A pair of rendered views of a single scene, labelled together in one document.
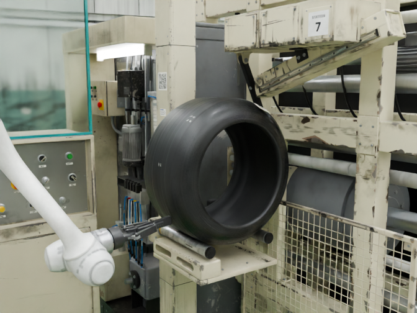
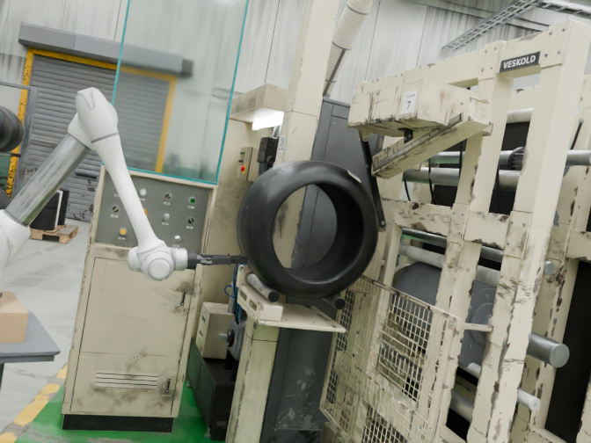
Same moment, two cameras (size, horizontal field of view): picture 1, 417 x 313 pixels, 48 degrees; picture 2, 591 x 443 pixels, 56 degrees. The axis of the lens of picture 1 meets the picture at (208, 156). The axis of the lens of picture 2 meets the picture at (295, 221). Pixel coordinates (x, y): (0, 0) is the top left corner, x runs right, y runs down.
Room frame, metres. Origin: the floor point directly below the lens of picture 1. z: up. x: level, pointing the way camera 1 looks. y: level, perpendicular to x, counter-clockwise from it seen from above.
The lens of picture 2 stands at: (-0.44, -0.59, 1.31)
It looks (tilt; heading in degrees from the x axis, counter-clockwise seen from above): 3 degrees down; 15
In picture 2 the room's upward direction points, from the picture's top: 10 degrees clockwise
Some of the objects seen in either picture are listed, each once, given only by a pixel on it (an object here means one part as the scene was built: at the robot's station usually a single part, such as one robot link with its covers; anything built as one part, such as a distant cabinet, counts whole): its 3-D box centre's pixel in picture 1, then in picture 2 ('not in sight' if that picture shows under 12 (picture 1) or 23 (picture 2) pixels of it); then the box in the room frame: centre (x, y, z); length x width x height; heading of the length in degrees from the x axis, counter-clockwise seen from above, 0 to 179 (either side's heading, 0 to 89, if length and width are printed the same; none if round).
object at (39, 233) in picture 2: not in sight; (47, 209); (6.61, 5.12, 0.38); 1.20 x 0.80 x 0.76; 30
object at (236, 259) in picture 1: (213, 257); (288, 314); (1.81, -0.02, 0.80); 0.37 x 0.36 x 0.02; 125
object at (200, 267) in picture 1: (184, 255); (259, 301); (1.73, 0.09, 0.83); 0.36 x 0.09 x 0.06; 35
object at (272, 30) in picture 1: (294, 30); (405, 112); (1.88, -0.34, 1.71); 0.61 x 0.25 x 0.15; 35
